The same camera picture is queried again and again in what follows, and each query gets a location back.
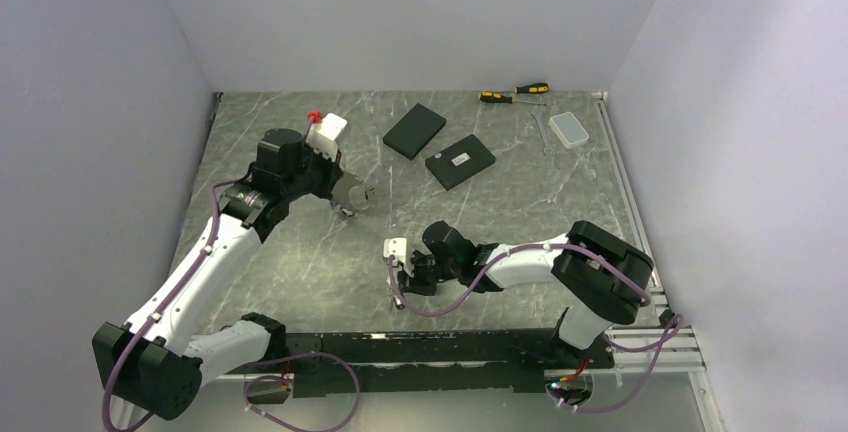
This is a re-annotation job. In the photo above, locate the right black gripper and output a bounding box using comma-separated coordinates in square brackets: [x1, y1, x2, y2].
[397, 250, 461, 297]

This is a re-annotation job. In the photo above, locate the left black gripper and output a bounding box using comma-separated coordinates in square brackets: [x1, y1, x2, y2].
[283, 138, 344, 202]

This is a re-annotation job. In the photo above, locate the large metal keyring with keys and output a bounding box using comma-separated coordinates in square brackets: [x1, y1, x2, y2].
[330, 172, 379, 217]

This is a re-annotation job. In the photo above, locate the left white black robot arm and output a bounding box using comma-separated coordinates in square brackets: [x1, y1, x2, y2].
[92, 124, 346, 431]

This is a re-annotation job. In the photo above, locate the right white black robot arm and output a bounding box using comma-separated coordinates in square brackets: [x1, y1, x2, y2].
[383, 220, 654, 367]

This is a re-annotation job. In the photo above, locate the black box with label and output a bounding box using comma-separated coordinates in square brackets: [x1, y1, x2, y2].
[425, 134, 496, 191]

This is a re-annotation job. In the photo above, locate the plain black box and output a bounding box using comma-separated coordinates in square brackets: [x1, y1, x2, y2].
[382, 103, 447, 160]

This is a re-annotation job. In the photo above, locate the small silver wrench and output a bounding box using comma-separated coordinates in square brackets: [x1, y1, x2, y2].
[531, 109, 556, 156]

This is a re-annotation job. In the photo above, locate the lower orange black screwdriver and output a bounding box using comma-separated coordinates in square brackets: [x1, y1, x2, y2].
[478, 91, 546, 106]

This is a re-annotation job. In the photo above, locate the orange black screwdriver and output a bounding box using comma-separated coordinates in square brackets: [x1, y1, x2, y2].
[478, 91, 546, 106]
[511, 82, 550, 95]

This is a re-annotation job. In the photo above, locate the translucent white plastic case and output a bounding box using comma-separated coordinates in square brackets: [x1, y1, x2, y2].
[549, 112, 589, 149]

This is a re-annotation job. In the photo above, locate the upper orange black screwdriver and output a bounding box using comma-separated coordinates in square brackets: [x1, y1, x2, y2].
[511, 82, 550, 95]

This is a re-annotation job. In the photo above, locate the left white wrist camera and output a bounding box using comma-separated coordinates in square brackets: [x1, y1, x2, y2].
[306, 110, 348, 161]

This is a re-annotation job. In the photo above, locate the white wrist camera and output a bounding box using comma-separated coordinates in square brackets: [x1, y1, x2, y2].
[306, 110, 348, 161]
[383, 237, 414, 277]

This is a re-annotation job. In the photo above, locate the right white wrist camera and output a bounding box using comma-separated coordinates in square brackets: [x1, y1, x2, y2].
[383, 237, 414, 277]

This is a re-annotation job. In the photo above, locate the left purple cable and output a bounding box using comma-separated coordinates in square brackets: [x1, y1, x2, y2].
[100, 117, 319, 432]

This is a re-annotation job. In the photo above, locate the black base frame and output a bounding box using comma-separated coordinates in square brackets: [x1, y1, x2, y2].
[221, 326, 614, 400]

